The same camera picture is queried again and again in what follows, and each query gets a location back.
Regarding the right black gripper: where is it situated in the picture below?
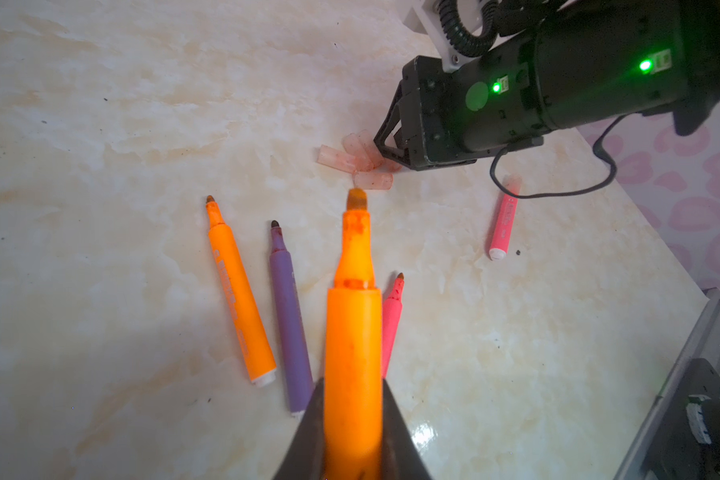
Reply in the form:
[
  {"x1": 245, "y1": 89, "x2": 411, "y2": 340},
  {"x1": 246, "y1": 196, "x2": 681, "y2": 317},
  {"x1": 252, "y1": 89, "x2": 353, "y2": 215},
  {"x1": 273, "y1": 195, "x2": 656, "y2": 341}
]
[{"x1": 374, "y1": 41, "x2": 546, "y2": 171}]

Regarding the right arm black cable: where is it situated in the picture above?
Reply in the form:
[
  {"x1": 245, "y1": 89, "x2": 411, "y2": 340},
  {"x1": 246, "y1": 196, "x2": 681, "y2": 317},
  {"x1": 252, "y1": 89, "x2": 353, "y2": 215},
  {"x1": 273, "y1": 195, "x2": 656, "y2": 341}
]
[{"x1": 434, "y1": 0, "x2": 565, "y2": 59}]

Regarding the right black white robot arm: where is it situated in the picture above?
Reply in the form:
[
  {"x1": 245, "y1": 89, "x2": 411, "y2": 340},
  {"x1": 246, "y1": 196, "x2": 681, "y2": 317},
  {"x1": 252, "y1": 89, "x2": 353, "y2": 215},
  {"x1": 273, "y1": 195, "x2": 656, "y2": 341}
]
[{"x1": 374, "y1": 1, "x2": 720, "y2": 171}]

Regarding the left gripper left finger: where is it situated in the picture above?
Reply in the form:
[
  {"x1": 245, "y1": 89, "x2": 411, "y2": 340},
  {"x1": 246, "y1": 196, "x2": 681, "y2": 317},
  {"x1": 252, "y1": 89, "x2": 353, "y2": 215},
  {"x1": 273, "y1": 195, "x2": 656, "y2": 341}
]
[{"x1": 273, "y1": 379, "x2": 325, "y2": 480}]

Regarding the purple pen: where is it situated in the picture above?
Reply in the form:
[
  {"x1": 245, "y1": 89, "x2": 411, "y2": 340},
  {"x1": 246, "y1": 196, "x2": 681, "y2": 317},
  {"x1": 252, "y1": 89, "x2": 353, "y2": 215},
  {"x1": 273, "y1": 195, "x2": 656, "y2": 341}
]
[{"x1": 269, "y1": 220, "x2": 314, "y2": 416}]

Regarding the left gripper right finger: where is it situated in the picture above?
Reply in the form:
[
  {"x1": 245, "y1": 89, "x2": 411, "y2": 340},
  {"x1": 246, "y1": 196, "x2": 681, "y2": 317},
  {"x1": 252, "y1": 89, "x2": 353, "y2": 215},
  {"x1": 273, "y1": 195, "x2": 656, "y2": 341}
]
[{"x1": 381, "y1": 379, "x2": 432, "y2": 480}]

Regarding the orange pen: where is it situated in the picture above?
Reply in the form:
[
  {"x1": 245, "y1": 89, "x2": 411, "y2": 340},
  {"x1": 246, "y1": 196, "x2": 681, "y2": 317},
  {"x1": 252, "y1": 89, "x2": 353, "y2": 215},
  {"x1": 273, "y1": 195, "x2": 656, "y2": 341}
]
[
  {"x1": 205, "y1": 195, "x2": 277, "y2": 387},
  {"x1": 323, "y1": 188, "x2": 383, "y2": 479}
]

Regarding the pink pen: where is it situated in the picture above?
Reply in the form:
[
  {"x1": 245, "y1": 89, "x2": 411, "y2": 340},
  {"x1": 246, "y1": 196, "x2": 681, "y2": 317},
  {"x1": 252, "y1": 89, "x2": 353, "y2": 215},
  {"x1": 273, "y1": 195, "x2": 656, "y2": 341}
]
[
  {"x1": 488, "y1": 175, "x2": 522, "y2": 261},
  {"x1": 381, "y1": 272, "x2": 405, "y2": 378}
]

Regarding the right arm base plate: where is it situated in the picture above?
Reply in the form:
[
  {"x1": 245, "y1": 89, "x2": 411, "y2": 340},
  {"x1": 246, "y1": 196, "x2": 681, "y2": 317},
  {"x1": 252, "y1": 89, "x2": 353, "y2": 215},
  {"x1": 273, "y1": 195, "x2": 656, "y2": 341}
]
[{"x1": 641, "y1": 358, "x2": 720, "y2": 480}]

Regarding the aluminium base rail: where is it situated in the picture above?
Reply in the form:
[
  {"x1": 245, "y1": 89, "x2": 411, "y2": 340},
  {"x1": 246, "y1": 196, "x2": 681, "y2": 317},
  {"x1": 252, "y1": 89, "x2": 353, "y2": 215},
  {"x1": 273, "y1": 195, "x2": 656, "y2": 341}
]
[{"x1": 615, "y1": 288, "x2": 720, "y2": 479}]

